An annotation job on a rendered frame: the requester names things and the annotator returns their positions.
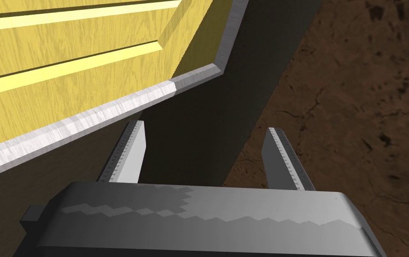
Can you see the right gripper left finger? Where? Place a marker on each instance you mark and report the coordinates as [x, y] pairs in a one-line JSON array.
[[129, 157]]

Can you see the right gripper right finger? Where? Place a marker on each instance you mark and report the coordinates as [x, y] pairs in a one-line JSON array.
[[283, 164]]

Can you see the yellow wooden cupboard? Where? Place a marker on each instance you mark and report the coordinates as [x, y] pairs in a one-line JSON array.
[[65, 71]]

